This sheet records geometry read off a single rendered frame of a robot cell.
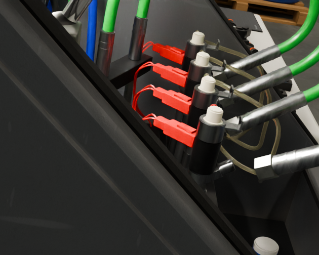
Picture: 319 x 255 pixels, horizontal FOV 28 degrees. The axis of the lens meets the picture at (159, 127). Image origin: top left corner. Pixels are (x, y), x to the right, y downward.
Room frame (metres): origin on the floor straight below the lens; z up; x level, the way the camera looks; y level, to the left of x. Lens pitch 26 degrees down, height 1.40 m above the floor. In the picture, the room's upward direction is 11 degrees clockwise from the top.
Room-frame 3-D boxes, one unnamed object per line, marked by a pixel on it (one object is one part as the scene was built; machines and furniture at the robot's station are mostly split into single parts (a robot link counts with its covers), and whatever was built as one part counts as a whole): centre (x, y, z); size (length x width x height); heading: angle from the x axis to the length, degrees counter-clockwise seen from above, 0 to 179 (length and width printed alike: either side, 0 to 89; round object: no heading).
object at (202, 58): (0.75, -0.04, 1.14); 0.02 x 0.02 x 0.03
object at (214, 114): (0.59, -0.05, 1.14); 0.02 x 0.02 x 0.03
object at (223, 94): (0.66, -0.06, 1.14); 0.03 x 0.02 x 0.01; 96
